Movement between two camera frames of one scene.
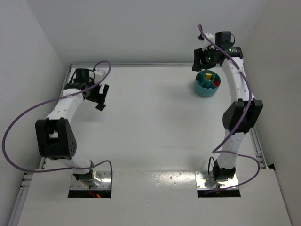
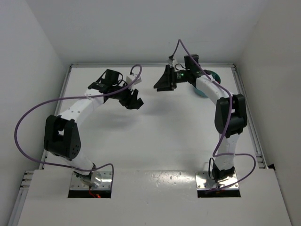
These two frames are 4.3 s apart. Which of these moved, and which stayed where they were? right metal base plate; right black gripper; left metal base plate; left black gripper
Moved: left black gripper; right black gripper
Stayed: right metal base plate; left metal base plate
